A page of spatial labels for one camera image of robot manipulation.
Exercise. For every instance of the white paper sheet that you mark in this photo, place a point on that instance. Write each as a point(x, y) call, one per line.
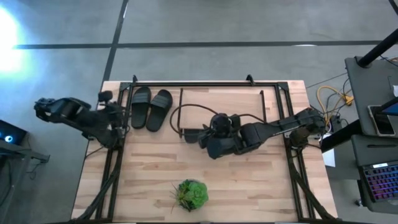
point(329, 158)

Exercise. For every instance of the green succulent in white pot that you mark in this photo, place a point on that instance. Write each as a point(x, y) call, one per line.
point(191, 194)

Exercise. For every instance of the black diagonal bar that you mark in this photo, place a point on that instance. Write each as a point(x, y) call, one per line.
point(340, 137)

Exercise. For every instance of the black pole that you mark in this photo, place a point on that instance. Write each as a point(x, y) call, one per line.
point(376, 49)

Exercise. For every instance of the grey side desk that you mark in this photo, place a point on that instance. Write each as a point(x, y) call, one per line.
point(367, 90)

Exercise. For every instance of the grey metal stand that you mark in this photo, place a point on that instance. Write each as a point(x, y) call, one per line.
point(21, 152)

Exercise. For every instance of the tablet with white frame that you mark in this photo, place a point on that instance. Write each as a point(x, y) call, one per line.
point(382, 121)

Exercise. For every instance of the black metal table frame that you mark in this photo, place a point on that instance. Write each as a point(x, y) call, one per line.
point(202, 84)

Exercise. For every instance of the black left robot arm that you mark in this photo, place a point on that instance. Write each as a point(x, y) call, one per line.
point(71, 112)

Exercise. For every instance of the laptop with lit keyboard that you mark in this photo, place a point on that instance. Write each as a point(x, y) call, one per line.
point(382, 183)

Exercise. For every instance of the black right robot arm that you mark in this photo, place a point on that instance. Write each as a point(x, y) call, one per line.
point(280, 124)

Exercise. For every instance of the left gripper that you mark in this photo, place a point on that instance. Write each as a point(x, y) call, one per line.
point(115, 121)

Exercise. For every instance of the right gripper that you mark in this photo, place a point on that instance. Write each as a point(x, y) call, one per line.
point(222, 146)

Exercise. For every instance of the wooden shelf with black legs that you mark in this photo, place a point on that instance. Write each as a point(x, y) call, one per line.
point(224, 102)

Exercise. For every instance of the black device with blue light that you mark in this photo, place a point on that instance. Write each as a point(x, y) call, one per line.
point(11, 132)

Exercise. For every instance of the black table clamp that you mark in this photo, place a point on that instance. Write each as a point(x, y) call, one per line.
point(134, 79)
point(249, 79)

